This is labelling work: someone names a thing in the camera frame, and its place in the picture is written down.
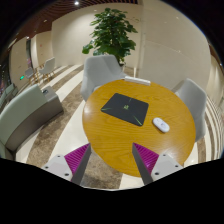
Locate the round wooden table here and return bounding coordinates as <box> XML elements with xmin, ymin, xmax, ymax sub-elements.
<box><xmin>82</xmin><ymin>80</ymin><xmax>196</xmax><ymax>177</ymax></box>

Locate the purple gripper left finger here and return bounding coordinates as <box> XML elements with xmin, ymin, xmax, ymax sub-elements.
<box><xmin>42</xmin><ymin>143</ymin><xmax>91</xmax><ymax>185</ymax></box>

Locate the white computer mouse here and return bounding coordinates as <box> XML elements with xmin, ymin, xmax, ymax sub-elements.
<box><xmin>153</xmin><ymin>118</ymin><xmax>170</xmax><ymax>133</ymax></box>

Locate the grey chair right side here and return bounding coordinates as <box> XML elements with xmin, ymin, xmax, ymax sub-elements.
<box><xmin>175</xmin><ymin>78</ymin><xmax>207</xmax><ymax>141</ymax></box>

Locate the white chair far left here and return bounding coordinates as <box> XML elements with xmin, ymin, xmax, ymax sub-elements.
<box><xmin>39</xmin><ymin>57</ymin><xmax>55</xmax><ymax>79</ymax></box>

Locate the grey green sofa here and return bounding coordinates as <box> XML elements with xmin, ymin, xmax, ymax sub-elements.
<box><xmin>0</xmin><ymin>84</ymin><xmax>63</xmax><ymax>160</ymax></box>

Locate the grey chair far left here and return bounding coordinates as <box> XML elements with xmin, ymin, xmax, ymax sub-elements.
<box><xmin>25</xmin><ymin>68</ymin><xmax>35</xmax><ymax>85</ymax></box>

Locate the large green potted plant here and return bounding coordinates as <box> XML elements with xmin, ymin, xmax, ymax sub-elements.
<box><xmin>82</xmin><ymin>8</ymin><xmax>137</xmax><ymax>65</ymax></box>

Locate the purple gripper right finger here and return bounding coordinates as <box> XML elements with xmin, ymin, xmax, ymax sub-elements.
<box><xmin>132</xmin><ymin>143</ymin><xmax>182</xmax><ymax>185</ymax></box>

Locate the grey chair behind table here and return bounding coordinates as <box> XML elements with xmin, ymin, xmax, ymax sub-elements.
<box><xmin>80</xmin><ymin>55</ymin><xmax>126</xmax><ymax>100</ymax></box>

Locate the black mouse pad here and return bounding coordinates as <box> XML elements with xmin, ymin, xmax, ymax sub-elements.
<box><xmin>101</xmin><ymin>93</ymin><xmax>149</xmax><ymax>126</ymax></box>

